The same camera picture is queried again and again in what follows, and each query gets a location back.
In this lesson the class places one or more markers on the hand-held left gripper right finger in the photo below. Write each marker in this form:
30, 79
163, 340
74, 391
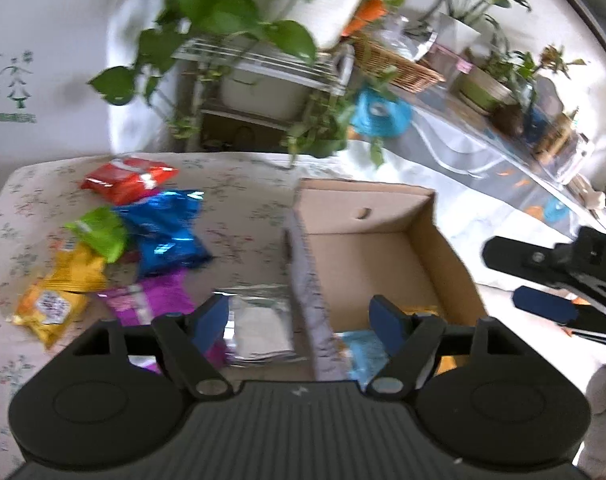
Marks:
385, 322

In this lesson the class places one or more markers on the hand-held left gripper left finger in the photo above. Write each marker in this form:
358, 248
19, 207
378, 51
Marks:
213, 317

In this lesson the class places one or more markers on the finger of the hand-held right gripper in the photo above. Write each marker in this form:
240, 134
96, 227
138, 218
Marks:
545, 305
513, 255

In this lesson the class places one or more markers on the cardboard box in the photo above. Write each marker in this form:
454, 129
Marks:
373, 260

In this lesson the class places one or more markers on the pink and white snack packet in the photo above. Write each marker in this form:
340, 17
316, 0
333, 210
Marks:
148, 300

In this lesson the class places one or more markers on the yellow snack packet white label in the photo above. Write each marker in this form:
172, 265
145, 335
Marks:
43, 310

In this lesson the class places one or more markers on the light blue snack packet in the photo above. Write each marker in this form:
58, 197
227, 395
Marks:
360, 355

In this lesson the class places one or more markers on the silver snack packet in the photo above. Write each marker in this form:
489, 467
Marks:
263, 325

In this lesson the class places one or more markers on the orange yellow snack packet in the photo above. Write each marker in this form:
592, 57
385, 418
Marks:
445, 364

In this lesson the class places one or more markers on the clear jar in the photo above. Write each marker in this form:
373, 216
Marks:
578, 160

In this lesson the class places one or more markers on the grey fuzzy cloth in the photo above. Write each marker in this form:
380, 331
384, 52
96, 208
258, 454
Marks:
605, 390

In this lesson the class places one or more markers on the brown woven container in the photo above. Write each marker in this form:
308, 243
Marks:
553, 137

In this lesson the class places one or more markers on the side table with clear cover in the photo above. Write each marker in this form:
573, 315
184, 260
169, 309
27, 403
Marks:
458, 135

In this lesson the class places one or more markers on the plain yellow snack packet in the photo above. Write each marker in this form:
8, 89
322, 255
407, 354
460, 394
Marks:
80, 270

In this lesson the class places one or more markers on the green snack packet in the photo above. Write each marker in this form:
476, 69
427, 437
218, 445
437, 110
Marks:
100, 232

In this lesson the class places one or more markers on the red snack packet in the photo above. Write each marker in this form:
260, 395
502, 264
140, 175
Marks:
125, 180

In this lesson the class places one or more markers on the green pot with plant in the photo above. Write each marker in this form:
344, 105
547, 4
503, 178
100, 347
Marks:
483, 90

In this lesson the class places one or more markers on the blue tape roll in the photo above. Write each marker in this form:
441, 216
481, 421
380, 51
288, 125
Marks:
378, 112

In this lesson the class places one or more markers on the wicker basket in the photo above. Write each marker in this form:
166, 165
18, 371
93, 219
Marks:
398, 67

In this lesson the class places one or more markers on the small white pot with plant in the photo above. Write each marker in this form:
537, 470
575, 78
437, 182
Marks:
455, 32

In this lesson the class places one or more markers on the white square plant pot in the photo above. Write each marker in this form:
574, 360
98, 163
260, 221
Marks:
263, 92

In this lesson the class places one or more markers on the white metal plant rack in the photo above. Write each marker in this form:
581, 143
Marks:
283, 67

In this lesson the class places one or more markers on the orange plastic bag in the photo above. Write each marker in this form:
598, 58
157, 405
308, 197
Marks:
370, 10

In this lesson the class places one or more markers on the white round plant pot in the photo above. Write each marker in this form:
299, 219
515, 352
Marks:
328, 15

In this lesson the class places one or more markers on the green pothos plant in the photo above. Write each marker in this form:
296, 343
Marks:
233, 10

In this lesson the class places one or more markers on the white carton green tree print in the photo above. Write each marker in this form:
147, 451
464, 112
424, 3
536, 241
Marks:
33, 35

